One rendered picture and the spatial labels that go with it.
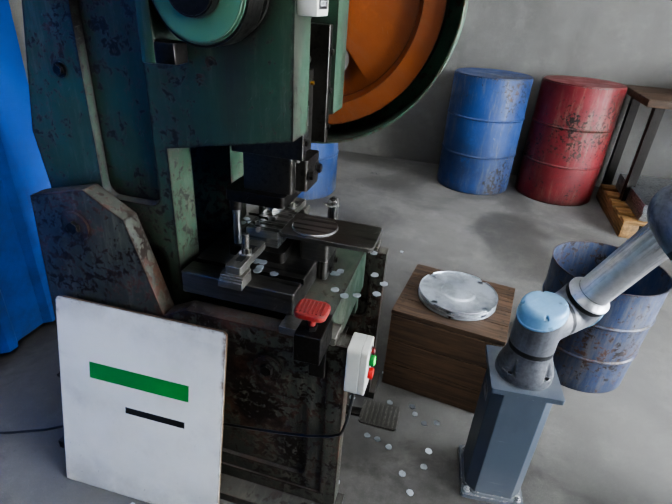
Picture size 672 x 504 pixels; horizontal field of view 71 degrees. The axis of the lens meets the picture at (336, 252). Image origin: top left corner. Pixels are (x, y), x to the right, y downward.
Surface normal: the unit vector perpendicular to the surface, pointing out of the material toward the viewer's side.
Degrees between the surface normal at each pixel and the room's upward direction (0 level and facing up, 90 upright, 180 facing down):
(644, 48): 90
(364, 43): 90
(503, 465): 90
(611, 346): 92
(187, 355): 78
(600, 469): 0
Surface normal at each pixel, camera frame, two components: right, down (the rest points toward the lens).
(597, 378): -0.04, 0.51
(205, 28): -0.27, 0.44
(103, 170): 0.87, 0.29
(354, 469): 0.06, -0.88
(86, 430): -0.23, 0.26
